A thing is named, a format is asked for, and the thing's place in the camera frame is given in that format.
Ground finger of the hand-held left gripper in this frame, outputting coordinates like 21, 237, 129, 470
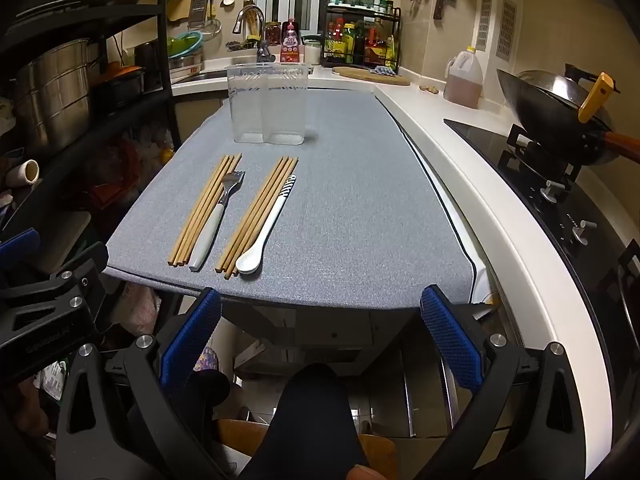
0, 241, 110, 332
0, 229, 42, 281

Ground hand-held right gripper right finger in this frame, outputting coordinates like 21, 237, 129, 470
419, 284, 601, 480

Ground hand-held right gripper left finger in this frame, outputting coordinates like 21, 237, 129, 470
55, 287, 241, 480

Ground white spoon with striped handle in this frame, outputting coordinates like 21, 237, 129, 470
236, 174, 297, 276

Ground white handled metal fork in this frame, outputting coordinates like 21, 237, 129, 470
188, 170, 247, 272

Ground white paper roll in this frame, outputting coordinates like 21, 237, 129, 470
7, 159, 40, 189

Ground person's leg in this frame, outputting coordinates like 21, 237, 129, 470
239, 362, 384, 480

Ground large steel pot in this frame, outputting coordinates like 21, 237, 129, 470
10, 39, 102, 157

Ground metal stove knob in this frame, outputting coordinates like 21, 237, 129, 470
570, 220, 599, 247
540, 180, 567, 204

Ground grey table mat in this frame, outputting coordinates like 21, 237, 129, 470
102, 85, 476, 311

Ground orange clay pot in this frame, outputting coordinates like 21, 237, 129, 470
94, 61, 147, 107

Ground black gas stove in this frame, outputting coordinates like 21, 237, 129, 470
444, 119, 640, 361

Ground black storage shelf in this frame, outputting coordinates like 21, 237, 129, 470
0, 0, 182, 271

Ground steel kitchen sink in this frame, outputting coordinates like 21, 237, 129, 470
172, 67, 230, 86

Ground steel wok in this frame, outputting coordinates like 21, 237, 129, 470
496, 64, 640, 167

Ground green and blue bowls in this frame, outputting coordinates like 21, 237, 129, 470
167, 30, 204, 59

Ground plastic cooking oil jug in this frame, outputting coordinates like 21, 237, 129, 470
442, 46, 485, 109

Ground round wooden cutting board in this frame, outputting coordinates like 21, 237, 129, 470
331, 66, 412, 86

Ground hanging wooden board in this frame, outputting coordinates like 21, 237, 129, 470
166, 0, 194, 23

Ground metal grater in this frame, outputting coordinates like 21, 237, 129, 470
187, 0, 211, 31

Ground red label oil bottle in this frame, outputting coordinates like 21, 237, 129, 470
365, 17, 389, 64

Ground black spice rack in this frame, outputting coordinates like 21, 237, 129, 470
322, 2, 402, 74

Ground pink dish soap bottle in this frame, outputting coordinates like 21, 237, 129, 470
280, 18, 303, 65

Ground chrome kitchen faucet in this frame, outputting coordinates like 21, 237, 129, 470
234, 5, 275, 63

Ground red cap sauce bottle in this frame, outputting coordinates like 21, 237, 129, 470
332, 18, 347, 59

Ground yellow handled spatula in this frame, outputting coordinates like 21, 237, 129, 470
578, 72, 615, 124

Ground grey wall vent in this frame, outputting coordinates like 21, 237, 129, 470
495, 0, 518, 59
477, 0, 494, 52

